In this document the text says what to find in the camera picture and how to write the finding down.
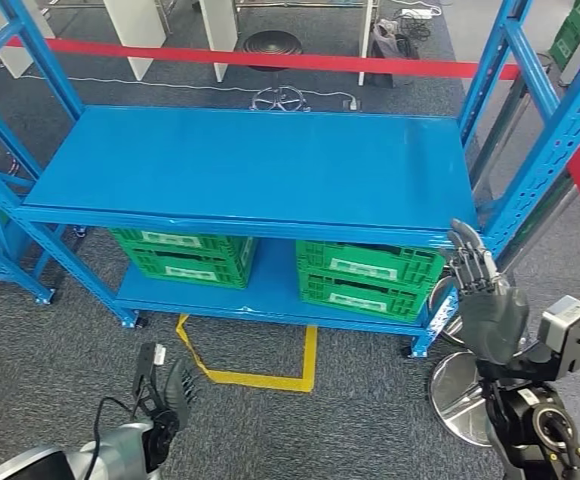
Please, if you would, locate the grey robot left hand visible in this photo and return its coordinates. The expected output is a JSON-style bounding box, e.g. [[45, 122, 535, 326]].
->
[[162, 358, 199, 432]]

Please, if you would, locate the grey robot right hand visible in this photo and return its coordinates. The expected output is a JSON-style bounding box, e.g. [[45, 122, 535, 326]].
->
[[445, 218, 530, 367]]

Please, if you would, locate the chrome round stool base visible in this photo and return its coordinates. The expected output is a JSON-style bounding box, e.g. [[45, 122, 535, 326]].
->
[[427, 276, 531, 448]]

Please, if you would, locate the yellow floor tape outline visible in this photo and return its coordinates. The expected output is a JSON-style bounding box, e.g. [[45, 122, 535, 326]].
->
[[175, 314, 319, 394]]

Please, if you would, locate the grey bag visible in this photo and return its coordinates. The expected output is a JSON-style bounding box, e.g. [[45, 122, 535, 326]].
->
[[367, 19, 421, 87]]

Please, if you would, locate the chrome star stool base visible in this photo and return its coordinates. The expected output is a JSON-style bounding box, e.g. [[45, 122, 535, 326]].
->
[[0, 148, 21, 180]]

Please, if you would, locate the red barrier tape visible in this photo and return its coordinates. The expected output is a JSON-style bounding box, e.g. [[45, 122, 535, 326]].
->
[[0, 31, 580, 246]]

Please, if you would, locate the white desk side panel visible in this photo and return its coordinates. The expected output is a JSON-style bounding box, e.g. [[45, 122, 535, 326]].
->
[[102, 0, 167, 82], [0, 0, 56, 79]]

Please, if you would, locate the black stool with chrome base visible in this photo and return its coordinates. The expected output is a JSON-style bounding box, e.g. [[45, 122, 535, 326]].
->
[[242, 29, 312, 113]]

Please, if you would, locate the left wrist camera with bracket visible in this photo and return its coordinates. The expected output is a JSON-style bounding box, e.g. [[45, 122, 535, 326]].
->
[[132, 342, 168, 420]]

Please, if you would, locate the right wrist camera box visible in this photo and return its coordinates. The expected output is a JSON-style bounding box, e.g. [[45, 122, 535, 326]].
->
[[537, 294, 580, 382]]

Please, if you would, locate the white floor cable with plug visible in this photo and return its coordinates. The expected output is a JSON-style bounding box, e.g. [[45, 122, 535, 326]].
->
[[17, 74, 361, 113]]

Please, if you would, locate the black cable tangle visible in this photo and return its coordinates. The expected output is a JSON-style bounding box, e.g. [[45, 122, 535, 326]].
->
[[395, 9, 439, 42]]

